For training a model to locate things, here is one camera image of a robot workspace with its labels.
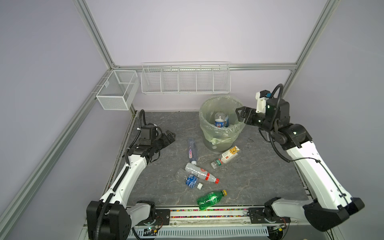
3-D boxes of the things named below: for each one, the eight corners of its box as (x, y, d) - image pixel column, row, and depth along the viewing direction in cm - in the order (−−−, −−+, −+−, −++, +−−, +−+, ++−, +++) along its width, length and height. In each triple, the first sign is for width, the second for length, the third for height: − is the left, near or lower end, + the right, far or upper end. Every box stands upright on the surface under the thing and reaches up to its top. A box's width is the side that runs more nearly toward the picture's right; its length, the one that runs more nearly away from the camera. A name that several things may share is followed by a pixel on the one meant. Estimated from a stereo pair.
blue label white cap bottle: (175, 176, 88) (174, 173, 84) (182, 169, 91) (181, 165, 87) (197, 194, 82) (197, 191, 78) (203, 185, 85) (203, 182, 81)
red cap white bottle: (183, 171, 90) (183, 168, 87) (188, 164, 93) (187, 160, 90) (216, 188, 84) (216, 186, 80) (219, 180, 87) (220, 177, 83)
